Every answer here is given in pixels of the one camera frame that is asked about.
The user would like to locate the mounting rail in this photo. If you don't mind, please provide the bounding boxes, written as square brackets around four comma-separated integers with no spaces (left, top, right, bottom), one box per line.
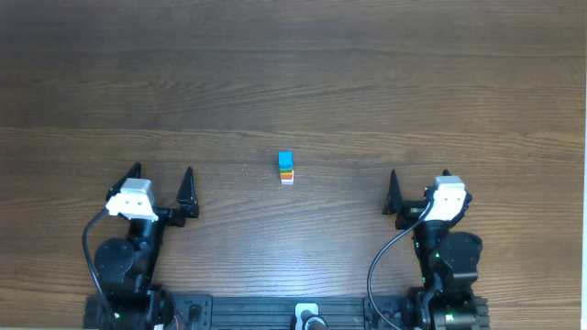
[83,293,491,330]

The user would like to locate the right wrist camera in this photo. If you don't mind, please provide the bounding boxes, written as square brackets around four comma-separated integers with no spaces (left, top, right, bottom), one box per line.
[424,175,468,223]

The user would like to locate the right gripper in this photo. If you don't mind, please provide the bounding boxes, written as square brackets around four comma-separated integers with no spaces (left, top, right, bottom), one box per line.
[382,169,453,230]

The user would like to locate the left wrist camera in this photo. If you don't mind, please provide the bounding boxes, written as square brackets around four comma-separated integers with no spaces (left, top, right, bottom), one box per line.
[105,177,160,223]

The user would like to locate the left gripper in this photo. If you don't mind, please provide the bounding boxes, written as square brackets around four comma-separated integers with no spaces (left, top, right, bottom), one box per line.
[105,161,201,229]

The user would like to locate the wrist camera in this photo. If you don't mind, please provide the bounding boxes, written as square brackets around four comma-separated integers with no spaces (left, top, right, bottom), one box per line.
[105,177,160,223]
[424,175,468,223]

